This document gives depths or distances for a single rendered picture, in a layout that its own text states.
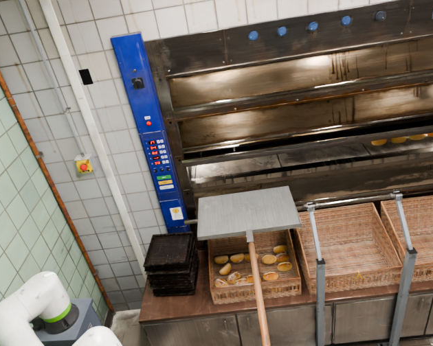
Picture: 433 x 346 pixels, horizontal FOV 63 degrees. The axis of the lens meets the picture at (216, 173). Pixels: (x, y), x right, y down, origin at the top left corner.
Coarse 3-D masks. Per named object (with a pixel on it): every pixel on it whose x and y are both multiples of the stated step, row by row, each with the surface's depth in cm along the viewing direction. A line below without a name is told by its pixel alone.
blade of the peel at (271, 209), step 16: (240, 192) 216; (256, 192) 213; (272, 192) 211; (288, 192) 209; (208, 208) 208; (224, 208) 206; (240, 208) 204; (256, 208) 202; (272, 208) 200; (288, 208) 198; (208, 224) 196; (224, 224) 195; (240, 224) 193; (256, 224) 191; (272, 224) 189; (288, 224) 184
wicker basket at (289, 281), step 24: (216, 240) 251; (240, 240) 250; (288, 240) 240; (216, 264) 250; (240, 264) 246; (264, 264) 243; (216, 288) 214; (240, 288) 215; (264, 288) 215; (288, 288) 216
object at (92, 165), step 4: (80, 156) 218; (88, 156) 216; (92, 156) 218; (76, 160) 214; (80, 160) 214; (84, 160) 214; (88, 160) 214; (92, 160) 217; (76, 164) 215; (80, 164) 215; (88, 164) 215; (92, 164) 216; (96, 164) 223; (88, 168) 217; (92, 168) 217; (80, 172) 218; (84, 172) 219
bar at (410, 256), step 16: (400, 192) 195; (304, 208) 198; (400, 208) 194; (320, 256) 192; (416, 256) 188; (320, 272) 193; (320, 288) 200; (400, 288) 205; (320, 304) 207; (400, 304) 209; (320, 320) 215; (400, 320) 217; (320, 336) 224
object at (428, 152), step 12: (372, 156) 229; (384, 156) 227; (396, 156) 225; (408, 156) 225; (420, 156) 225; (432, 156) 225; (276, 168) 233; (288, 168) 231; (300, 168) 229; (312, 168) 228; (324, 168) 228; (336, 168) 229; (192, 180) 237; (204, 180) 235; (216, 180) 232; (228, 180) 232; (240, 180) 232; (252, 180) 232
